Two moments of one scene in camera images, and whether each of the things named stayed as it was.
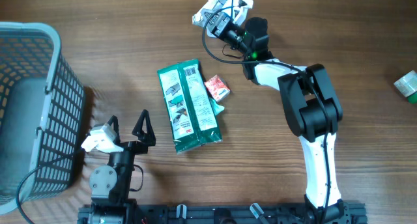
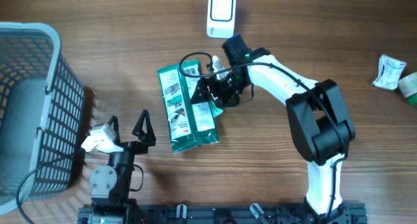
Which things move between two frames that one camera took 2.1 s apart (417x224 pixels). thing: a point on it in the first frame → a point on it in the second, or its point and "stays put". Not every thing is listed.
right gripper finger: x=212 y=17 → x=204 y=92
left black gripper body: x=136 y=148 stays put
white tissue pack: x=236 y=8 → x=389 y=71
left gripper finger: x=148 y=137 stays put
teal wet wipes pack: x=217 y=108 stays put
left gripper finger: x=115 y=121 stays put
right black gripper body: x=219 y=31 → x=227 y=88
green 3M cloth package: x=193 y=114 stays put
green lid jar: x=407 y=86 stays put
